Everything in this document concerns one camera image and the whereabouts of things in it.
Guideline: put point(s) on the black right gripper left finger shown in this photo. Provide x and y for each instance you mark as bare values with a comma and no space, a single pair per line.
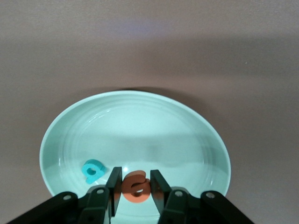
93,205

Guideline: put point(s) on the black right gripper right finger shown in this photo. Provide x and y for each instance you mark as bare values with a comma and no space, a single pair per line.
182,207

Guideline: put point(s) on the teal foam letter b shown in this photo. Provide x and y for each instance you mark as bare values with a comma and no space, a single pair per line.
93,172

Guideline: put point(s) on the orange foam letter e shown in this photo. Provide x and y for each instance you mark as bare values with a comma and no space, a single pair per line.
135,186

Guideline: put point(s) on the light green plate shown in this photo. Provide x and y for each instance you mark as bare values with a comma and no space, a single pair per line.
140,130

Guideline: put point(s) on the brown table cover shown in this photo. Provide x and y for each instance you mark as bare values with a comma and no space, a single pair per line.
149,46

